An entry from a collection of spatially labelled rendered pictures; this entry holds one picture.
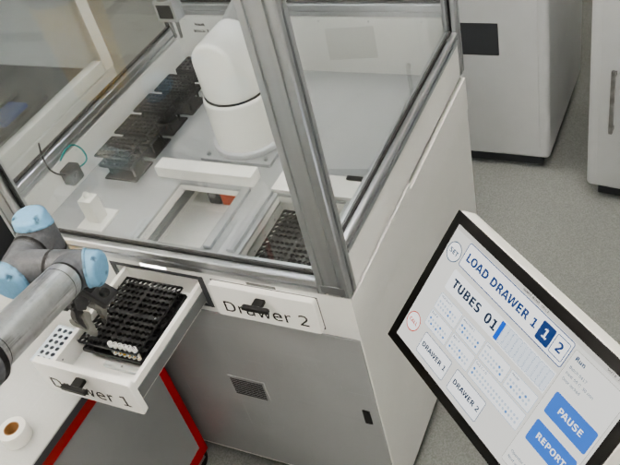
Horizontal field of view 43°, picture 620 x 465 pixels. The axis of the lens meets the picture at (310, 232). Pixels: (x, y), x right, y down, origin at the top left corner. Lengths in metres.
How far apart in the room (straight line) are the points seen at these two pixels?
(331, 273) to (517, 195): 1.80
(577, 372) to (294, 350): 0.88
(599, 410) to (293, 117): 0.72
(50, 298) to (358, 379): 0.87
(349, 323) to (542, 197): 1.71
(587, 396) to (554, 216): 2.02
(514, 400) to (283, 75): 0.69
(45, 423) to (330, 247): 0.85
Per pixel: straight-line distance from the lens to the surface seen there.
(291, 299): 1.82
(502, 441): 1.43
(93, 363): 2.02
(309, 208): 1.59
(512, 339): 1.42
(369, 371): 1.96
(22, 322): 1.39
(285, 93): 1.42
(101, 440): 2.21
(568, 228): 3.25
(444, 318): 1.53
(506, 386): 1.43
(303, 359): 2.03
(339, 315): 1.82
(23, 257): 1.62
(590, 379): 1.32
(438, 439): 2.63
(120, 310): 2.01
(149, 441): 2.39
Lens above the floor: 2.22
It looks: 41 degrees down
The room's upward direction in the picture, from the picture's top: 16 degrees counter-clockwise
